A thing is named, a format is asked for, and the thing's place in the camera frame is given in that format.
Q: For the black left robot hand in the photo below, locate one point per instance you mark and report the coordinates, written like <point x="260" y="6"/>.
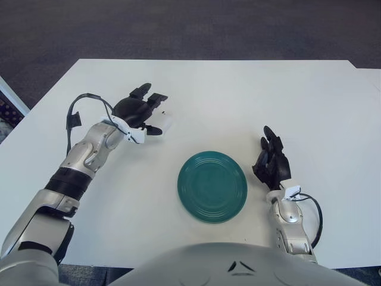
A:
<point x="132" y="111"/>

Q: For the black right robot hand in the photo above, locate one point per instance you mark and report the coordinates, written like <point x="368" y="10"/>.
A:
<point x="275" y="168"/>

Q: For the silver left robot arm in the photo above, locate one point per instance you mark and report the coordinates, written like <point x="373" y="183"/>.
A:
<point x="83" y="155"/>

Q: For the dark green round plate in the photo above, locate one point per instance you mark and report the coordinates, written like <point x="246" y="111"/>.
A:
<point x="212" y="187"/>

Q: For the grey robot torso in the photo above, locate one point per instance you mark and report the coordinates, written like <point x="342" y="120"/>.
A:
<point x="238" y="268"/>

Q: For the white board edge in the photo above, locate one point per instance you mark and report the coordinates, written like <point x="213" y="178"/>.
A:
<point x="15" y="98"/>

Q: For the dark patterned rug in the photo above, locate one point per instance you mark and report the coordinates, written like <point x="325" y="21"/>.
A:
<point x="7" y="119"/>

